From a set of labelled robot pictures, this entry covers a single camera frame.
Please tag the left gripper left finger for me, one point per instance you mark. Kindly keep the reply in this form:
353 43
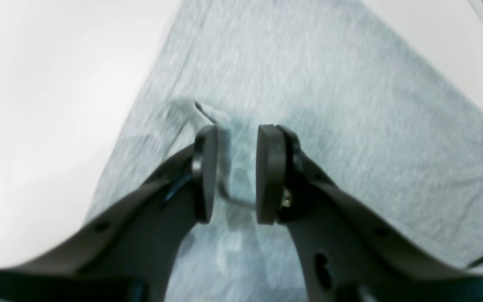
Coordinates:
126 254

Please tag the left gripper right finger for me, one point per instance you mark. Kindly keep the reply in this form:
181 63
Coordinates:
348 253

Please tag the grey T-shirt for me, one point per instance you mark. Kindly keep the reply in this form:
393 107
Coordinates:
385 126

